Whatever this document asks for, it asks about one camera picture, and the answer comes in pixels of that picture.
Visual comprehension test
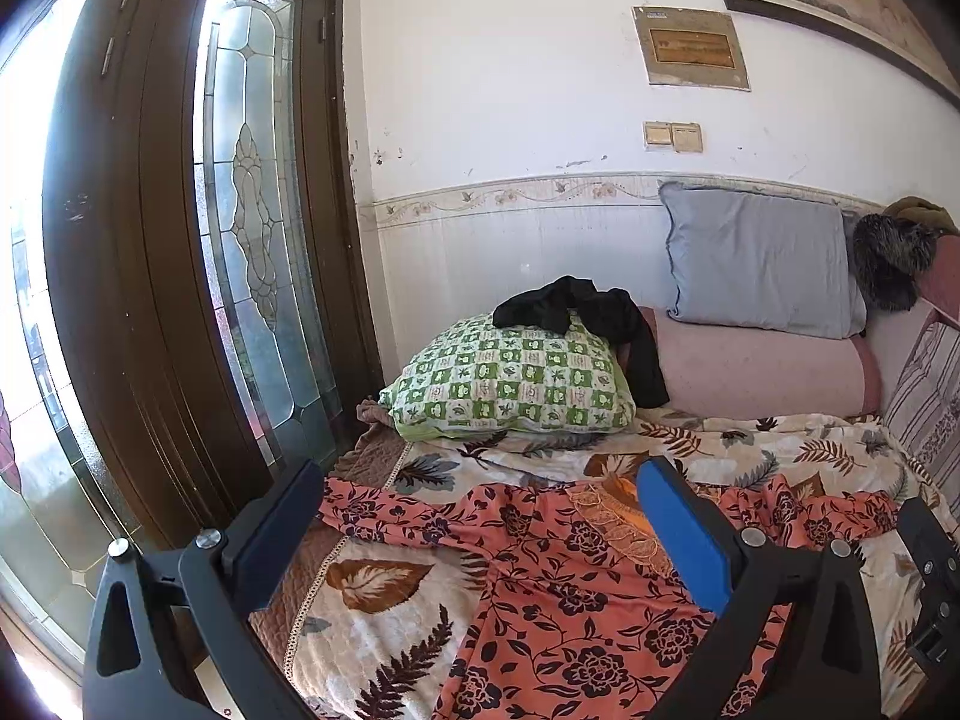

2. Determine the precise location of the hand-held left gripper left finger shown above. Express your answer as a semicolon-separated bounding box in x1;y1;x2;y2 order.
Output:
82;457;325;720

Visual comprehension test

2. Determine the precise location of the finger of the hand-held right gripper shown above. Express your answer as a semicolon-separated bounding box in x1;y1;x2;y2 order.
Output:
896;499;960;683

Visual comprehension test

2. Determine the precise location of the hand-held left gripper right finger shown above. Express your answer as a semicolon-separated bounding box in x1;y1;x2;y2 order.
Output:
636;456;880;720

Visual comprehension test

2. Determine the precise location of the orange floral garment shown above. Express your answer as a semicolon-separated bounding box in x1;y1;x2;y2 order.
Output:
319;472;901;720

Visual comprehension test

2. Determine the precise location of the brown quilted bedspread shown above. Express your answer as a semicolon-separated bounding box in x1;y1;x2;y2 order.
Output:
247;397;415;691

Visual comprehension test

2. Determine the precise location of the leaf print blanket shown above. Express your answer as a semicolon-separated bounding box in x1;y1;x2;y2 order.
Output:
289;409;947;720

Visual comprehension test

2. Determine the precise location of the pink bolster cushion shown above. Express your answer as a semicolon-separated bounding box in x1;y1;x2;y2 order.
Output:
637;306;884;419

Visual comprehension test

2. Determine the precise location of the striped sofa cushion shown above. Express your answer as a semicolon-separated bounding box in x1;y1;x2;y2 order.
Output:
862;232;960;497

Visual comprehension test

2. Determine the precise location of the green checked pillow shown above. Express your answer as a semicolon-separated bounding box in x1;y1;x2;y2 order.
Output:
379;313;638;441

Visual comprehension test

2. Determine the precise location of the black garment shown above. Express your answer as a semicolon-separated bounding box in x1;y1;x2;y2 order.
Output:
493;276;671;407

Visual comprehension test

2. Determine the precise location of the grey pillow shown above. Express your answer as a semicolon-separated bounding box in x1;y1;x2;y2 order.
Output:
658;181;869;340

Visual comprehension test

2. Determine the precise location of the dark furry garment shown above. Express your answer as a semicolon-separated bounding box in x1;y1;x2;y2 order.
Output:
851;214;942;312

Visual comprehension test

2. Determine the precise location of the brown wooden glass door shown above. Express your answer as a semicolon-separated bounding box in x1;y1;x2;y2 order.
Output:
43;0;385;535

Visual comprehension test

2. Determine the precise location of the olive brown cloth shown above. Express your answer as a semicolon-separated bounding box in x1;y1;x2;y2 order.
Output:
881;196;960;235

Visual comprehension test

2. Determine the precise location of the stained glass window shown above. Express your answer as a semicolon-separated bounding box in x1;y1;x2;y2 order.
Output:
0;0;145;683

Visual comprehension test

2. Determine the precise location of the wall plaque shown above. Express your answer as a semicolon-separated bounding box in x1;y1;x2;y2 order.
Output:
632;6;752;93

